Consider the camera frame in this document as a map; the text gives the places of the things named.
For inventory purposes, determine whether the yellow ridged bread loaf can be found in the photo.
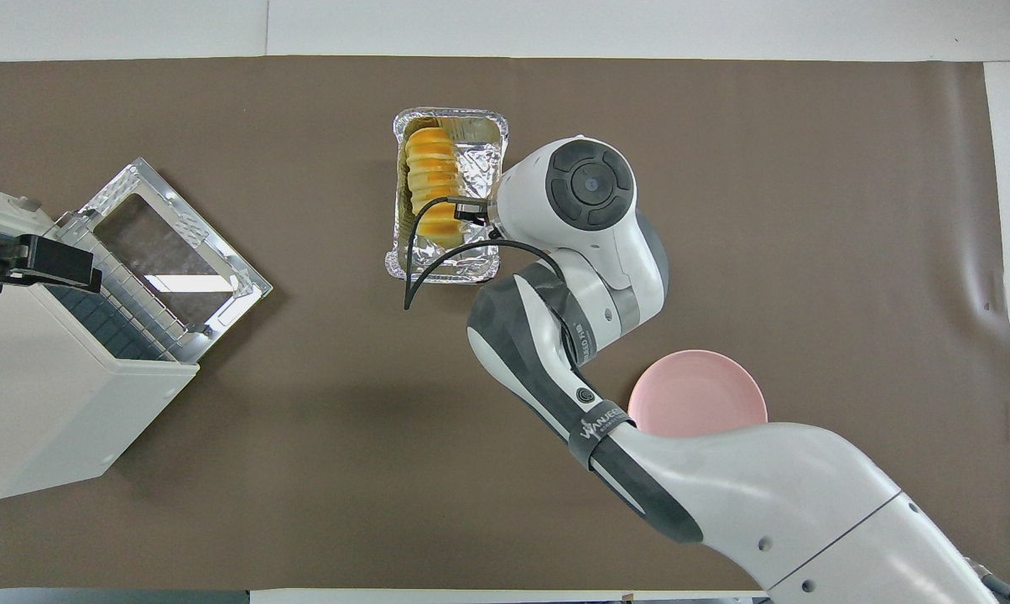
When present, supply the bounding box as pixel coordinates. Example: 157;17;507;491
403;126;466;251

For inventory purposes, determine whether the silver aluminium foil tray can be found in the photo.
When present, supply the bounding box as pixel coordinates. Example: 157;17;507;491
385;107;510;284

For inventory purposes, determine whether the cream toaster oven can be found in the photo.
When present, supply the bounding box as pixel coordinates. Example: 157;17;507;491
0;176;200;501

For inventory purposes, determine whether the glass oven door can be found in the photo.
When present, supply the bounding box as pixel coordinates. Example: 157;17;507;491
77;157;273;363

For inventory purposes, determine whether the brown table mat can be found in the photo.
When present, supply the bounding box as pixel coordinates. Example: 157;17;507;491
0;56;1010;591

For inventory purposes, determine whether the pink round plate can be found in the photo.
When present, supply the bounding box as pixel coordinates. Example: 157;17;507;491
628;350;768;439

